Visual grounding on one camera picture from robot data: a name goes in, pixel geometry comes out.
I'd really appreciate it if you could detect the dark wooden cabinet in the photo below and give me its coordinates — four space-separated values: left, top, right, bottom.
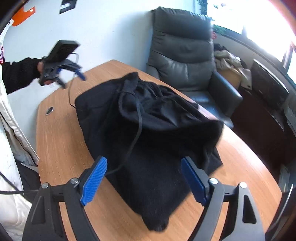
231 87 295 181

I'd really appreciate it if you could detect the left forearm black sleeve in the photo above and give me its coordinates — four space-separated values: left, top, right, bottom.
2 58 42 94

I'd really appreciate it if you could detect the grey leather armchair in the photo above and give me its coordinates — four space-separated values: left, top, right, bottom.
146 7 243 128

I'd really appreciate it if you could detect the white storage bag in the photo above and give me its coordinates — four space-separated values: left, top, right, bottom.
0 22 40 241

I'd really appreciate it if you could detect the black fleece jacket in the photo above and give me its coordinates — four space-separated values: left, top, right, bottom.
75 72 224 232

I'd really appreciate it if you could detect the cardboard box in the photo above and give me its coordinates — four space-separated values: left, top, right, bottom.
217 68 242 89

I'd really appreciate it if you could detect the black box on cabinet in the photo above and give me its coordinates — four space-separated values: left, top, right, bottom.
251 59 289 109

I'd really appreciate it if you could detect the person's left hand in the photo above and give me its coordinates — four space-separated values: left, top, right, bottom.
37 61 54 86

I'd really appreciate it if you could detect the beige crumpled cloth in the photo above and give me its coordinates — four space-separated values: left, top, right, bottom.
214 49 253 90

